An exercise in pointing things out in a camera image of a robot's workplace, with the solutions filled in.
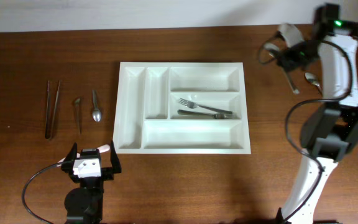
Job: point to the silver fork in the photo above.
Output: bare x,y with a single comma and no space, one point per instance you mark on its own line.
213,115
193,105

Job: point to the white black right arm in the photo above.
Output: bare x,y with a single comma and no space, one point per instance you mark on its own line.
331,131

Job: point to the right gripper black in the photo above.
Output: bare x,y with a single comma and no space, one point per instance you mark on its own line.
285,60

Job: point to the small teaspoon dark handle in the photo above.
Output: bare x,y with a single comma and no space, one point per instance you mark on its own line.
77,113

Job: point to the dark metal chopstick right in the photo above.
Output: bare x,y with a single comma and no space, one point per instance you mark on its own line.
53,110

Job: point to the pink white spoon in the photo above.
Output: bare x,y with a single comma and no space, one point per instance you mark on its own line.
102,149

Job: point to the silver tablespoon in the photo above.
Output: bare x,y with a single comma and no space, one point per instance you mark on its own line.
312,79
287,74

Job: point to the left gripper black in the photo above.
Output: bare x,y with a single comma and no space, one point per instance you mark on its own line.
108,172

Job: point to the white plastic cutlery tray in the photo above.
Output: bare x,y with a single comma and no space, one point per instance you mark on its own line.
147,121

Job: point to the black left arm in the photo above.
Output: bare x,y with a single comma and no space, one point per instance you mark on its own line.
84,204

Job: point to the small silver teaspoon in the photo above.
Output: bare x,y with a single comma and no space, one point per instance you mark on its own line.
96,113

